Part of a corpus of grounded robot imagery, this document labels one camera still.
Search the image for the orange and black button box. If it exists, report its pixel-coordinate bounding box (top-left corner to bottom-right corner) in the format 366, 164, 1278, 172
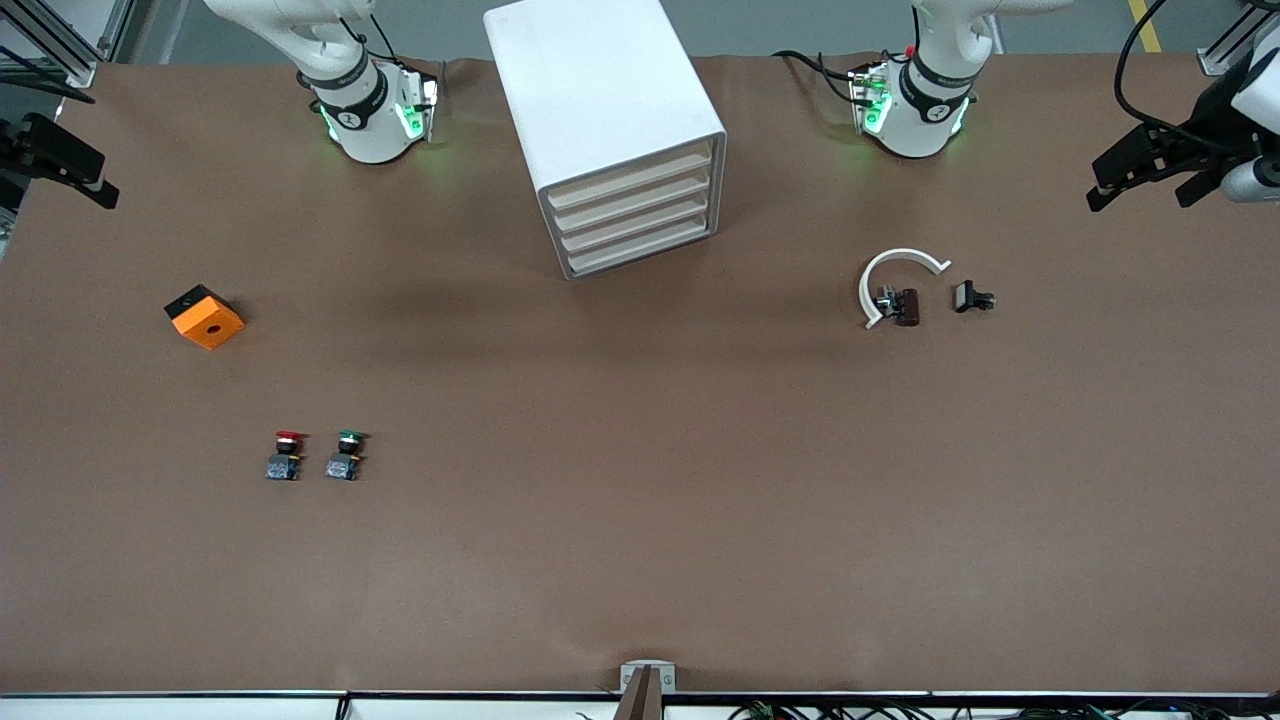
163, 284, 246, 352

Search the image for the brown block with metal clip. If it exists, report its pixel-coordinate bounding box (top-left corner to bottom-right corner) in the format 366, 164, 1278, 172
875, 286, 922, 328

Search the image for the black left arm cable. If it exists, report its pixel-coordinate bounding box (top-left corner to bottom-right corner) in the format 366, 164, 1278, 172
1113, 0, 1211, 136

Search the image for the grey mount bracket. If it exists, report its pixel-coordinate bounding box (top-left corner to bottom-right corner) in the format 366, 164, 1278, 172
619, 660, 677, 694

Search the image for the aluminium frame profile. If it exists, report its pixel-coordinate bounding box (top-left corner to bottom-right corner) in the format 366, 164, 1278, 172
1198, 0, 1280, 78
0, 0, 136, 89

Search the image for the green push button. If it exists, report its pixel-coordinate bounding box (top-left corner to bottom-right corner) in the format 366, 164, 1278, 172
324, 428, 369, 483

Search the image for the white curved plastic part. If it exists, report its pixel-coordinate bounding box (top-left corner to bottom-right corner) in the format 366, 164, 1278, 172
858, 247, 953, 331

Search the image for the white drawer cabinet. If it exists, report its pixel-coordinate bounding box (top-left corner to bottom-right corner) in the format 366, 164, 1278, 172
483, 0, 728, 281

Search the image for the black base cable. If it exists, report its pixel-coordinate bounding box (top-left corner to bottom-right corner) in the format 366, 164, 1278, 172
773, 48, 863, 106

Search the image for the red push button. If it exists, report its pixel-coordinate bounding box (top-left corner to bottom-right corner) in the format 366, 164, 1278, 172
265, 430, 309, 483

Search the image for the white table edge rail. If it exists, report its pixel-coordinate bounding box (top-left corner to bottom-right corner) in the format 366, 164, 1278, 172
0, 690, 1280, 720

